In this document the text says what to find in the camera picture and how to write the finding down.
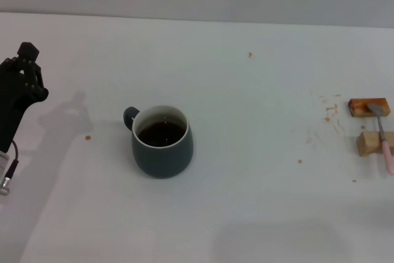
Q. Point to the dark stained wooden block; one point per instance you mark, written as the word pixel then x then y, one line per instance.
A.
pixel 358 107

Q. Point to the light wooden block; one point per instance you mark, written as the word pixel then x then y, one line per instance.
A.
pixel 369 144

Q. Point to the dark grey ceramic cup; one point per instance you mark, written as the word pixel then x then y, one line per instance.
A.
pixel 163 163

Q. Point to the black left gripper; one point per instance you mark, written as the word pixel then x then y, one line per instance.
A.
pixel 9 106

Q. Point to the dark coffee liquid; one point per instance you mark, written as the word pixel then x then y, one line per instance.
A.
pixel 160 135

